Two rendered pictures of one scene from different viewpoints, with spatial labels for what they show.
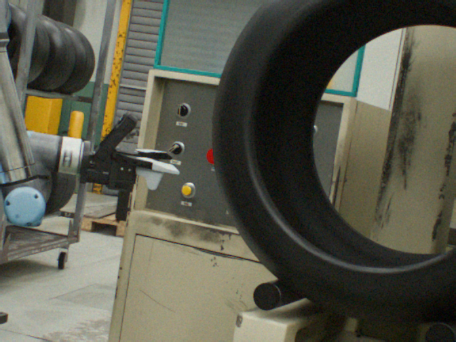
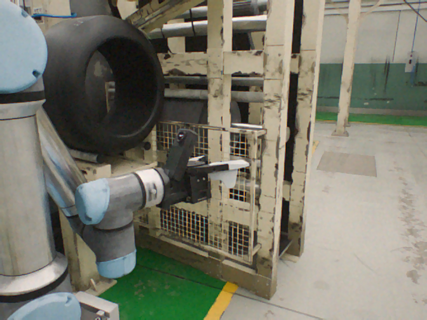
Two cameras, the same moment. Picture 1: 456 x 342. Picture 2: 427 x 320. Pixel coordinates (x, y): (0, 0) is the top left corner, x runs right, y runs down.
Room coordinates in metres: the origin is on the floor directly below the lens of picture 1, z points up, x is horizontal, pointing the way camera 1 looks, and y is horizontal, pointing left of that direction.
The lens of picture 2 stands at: (0.73, 1.14, 1.28)
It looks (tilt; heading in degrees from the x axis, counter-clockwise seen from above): 15 degrees down; 279
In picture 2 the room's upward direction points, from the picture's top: straight up
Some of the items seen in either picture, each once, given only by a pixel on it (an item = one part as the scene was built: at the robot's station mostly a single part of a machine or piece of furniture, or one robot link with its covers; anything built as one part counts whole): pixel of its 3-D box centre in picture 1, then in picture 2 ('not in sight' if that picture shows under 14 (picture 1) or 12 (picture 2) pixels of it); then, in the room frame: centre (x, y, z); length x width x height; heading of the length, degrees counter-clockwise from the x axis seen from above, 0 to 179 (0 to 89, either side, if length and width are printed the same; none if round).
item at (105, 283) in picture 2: not in sight; (84, 283); (1.77, -0.38, 0.02); 0.27 x 0.27 x 0.04; 66
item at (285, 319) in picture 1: (296, 321); (77, 166); (1.58, -0.17, 0.83); 0.36 x 0.09 x 0.06; 156
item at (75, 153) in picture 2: (301, 286); (77, 153); (1.58, -0.16, 0.90); 0.35 x 0.05 x 0.05; 156
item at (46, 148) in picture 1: (33, 152); not in sight; (1.85, 0.40, 1.04); 0.11 x 0.08 x 0.09; 101
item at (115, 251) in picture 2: not in sight; (111, 241); (1.03, 0.61, 0.94); 0.11 x 0.08 x 0.11; 140
